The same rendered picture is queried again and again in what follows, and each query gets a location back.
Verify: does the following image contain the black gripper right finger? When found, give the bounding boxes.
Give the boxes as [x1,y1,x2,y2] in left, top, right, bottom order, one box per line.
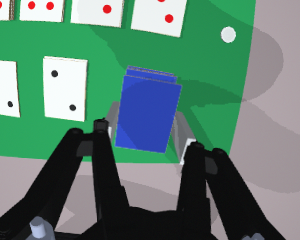
[171,111,286,240]

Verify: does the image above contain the green felt card mat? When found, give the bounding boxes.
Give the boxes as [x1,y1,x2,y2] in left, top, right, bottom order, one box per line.
[0,0,256,160]

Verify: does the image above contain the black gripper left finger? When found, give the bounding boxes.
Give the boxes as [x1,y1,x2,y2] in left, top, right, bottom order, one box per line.
[0,101,142,240]

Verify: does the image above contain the white round token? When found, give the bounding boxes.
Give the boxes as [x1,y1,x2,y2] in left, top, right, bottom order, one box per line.
[220,27,236,43]

